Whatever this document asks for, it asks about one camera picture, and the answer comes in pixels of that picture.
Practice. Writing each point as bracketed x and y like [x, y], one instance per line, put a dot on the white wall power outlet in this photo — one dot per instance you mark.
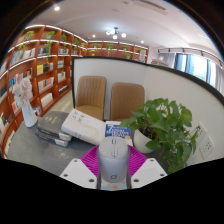
[201, 131]
[207, 148]

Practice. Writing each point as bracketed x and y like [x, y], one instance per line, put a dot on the green plant in white pot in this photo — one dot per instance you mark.
[163, 120]

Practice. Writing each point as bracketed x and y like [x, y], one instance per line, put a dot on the ceiling air vent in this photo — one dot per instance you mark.
[146, 6]

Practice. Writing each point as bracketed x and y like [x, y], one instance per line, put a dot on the blue cover book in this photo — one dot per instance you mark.
[115, 130]

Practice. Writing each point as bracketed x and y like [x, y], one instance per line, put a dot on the thick white book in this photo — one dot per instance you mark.
[83, 126]

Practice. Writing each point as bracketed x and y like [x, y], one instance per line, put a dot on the white black-rimmed partition panel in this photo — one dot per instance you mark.
[126, 71]

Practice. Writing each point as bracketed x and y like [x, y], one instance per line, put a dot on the thick dark hardcover book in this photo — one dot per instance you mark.
[50, 138]
[53, 121]

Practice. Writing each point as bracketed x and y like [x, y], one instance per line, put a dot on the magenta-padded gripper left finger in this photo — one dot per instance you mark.
[78, 171]

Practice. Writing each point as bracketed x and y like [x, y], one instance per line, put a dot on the large glass window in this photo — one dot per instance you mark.
[196, 66]

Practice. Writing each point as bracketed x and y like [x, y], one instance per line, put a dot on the orange lit bookshelf unit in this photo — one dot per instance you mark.
[43, 66]

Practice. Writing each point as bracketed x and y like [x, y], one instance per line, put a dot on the multi-bulb ceiling lamp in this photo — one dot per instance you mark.
[115, 32]

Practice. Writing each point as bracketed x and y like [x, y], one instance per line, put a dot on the tan padded chair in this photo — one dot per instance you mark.
[90, 96]
[126, 100]

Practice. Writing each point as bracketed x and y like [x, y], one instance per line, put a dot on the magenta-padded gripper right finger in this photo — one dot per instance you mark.
[150, 171]

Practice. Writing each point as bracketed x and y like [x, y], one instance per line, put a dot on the white computer mouse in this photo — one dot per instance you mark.
[113, 161]

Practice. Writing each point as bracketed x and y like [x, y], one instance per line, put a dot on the white jug vase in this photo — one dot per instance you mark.
[29, 116]

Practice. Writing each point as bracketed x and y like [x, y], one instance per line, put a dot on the pink and white flowers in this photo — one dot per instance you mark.
[22, 88]

